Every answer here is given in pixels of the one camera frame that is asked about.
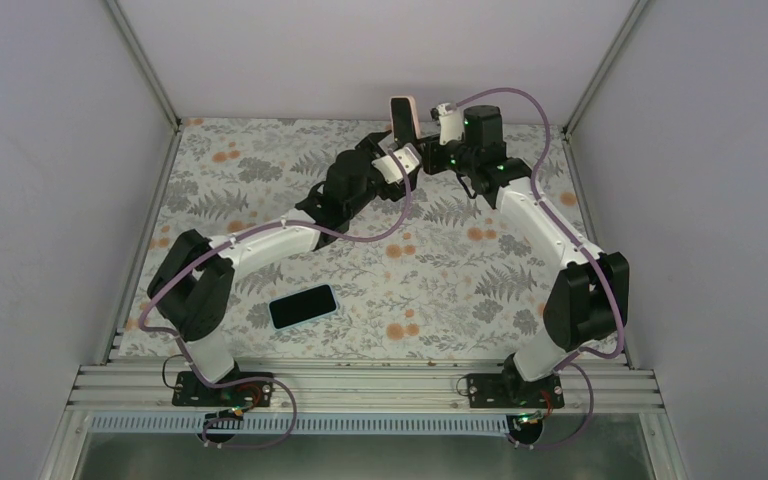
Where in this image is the pink phone case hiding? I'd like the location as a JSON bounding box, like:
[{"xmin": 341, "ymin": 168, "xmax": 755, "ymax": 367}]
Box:
[{"xmin": 389, "ymin": 95, "xmax": 422, "ymax": 148}]

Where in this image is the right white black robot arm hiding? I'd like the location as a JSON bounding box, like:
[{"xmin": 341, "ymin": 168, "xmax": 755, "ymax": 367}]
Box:
[{"xmin": 420, "ymin": 103, "xmax": 630, "ymax": 407}]

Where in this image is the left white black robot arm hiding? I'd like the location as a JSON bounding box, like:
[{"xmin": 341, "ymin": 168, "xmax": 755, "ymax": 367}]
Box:
[{"xmin": 146, "ymin": 133, "xmax": 421, "ymax": 405}]

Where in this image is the floral patterned table mat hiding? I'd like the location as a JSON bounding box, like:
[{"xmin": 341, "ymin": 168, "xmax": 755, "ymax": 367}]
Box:
[{"xmin": 118, "ymin": 117, "xmax": 624, "ymax": 362}]

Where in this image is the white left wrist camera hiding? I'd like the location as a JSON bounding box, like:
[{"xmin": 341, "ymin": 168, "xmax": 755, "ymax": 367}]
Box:
[{"xmin": 371, "ymin": 145, "xmax": 421, "ymax": 184}]

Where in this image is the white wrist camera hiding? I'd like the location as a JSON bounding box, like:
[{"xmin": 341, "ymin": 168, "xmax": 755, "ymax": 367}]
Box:
[
  {"xmin": 430, "ymin": 102, "xmax": 465, "ymax": 146},
  {"xmin": 371, "ymin": 145, "xmax": 421, "ymax": 184}
]

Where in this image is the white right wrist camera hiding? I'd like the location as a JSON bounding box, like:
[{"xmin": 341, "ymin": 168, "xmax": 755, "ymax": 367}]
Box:
[{"xmin": 430, "ymin": 102, "xmax": 465, "ymax": 146}]

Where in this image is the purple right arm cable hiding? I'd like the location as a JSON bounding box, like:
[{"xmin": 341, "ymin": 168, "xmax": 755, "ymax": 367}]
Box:
[{"xmin": 453, "ymin": 87, "xmax": 626, "ymax": 450}]

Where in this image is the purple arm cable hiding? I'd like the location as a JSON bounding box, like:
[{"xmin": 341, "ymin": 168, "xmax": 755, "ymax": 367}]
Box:
[
  {"xmin": 137, "ymin": 149, "xmax": 414, "ymax": 450},
  {"xmin": 453, "ymin": 87, "xmax": 626, "ymax": 450}
]

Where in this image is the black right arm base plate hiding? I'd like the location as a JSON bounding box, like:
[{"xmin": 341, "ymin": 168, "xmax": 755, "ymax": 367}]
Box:
[{"xmin": 456, "ymin": 373, "xmax": 565, "ymax": 409}]

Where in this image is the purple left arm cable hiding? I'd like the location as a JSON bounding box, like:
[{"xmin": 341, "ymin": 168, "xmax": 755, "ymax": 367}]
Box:
[{"xmin": 137, "ymin": 149, "xmax": 414, "ymax": 450}]

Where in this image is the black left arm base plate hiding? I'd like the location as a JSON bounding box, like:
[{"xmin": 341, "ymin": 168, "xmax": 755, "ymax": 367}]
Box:
[{"xmin": 171, "ymin": 371, "xmax": 274, "ymax": 409}]

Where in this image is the aluminium mounting rail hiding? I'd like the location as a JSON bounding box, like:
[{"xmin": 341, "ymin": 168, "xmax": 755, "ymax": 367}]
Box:
[{"xmin": 67, "ymin": 360, "xmax": 665, "ymax": 414}]

